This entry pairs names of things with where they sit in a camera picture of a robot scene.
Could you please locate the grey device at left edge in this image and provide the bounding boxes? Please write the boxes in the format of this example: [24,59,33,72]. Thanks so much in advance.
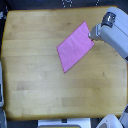
[0,62,7,128]

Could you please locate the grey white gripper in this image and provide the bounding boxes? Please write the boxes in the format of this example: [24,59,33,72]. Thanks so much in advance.
[89,7,128,58]

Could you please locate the pink cloth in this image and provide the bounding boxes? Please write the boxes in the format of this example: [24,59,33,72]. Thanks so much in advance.
[57,22,94,72]

